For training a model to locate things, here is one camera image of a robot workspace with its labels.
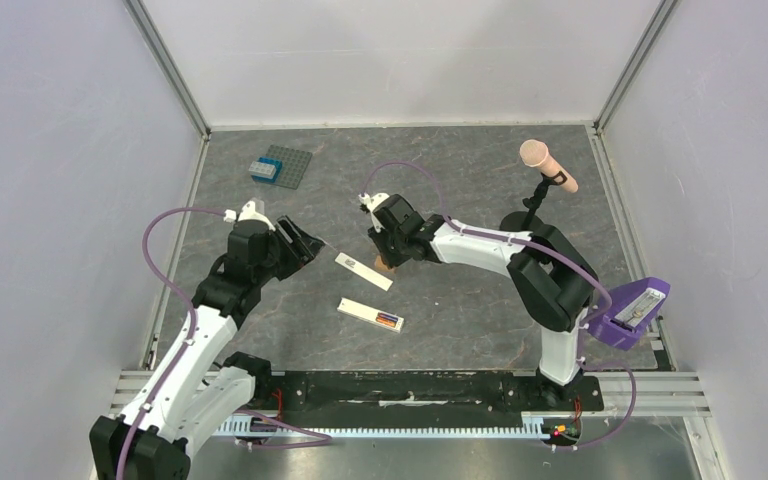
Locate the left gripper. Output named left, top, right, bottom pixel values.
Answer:
left=253, top=214, right=324, bottom=285

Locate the white remote battery cover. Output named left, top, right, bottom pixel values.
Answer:
left=335, top=252, right=393, bottom=291

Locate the white remote control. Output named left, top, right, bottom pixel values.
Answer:
left=337, top=298, right=404, bottom=333

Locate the orange AAA battery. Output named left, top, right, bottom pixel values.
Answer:
left=375, top=312, right=400, bottom=329

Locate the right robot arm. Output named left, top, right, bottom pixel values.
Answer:
left=359, top=193, right=598, bottom=408

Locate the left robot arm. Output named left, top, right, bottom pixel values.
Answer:
left=89, top=203, right=325, bottom=479

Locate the rectangular wooden block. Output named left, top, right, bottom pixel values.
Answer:
left=375, top=257, right=396, bottom=273

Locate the grey lego baseplate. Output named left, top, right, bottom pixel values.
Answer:
left=266, top=145, right=313, bottom=190

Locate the blue grey lego brick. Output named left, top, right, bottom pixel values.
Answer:
left=248, top=157, right=283, bottom=184

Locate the black microphone stand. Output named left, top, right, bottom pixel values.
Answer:
left=499, top=172, right=568, bottom=232

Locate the pink microphone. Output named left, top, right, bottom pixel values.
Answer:
left=519, top=139, right=579, bottom=193

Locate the purple plastic object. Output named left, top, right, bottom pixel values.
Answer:
left=586, top=277, right=671, bottom=351

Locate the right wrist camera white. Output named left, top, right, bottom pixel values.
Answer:
left=358, top=192, right=390, bottom=232

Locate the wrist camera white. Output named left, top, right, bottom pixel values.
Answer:
left=236, top=198, right=275, bottom=231
left=358, top=192, right=390, bottom=232

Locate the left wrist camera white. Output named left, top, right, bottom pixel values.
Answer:
left=236, top=198, right=275, bottom=231

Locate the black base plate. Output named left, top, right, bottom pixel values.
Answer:
left=247, top=370, right=605, bottom=429

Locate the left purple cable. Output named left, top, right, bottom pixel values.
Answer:
left=113, top=207, right=334, bottom=480

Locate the purple cable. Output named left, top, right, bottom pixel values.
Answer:
left=360, top=160, right=637, bottom=452
left=113, top=207, right=334, bottom=480

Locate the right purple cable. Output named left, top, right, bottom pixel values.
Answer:
left=360, top=160, right=637, bottom=452

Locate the white cable duct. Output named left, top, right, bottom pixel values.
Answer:
left=213, top=414, right=552, bottom=440

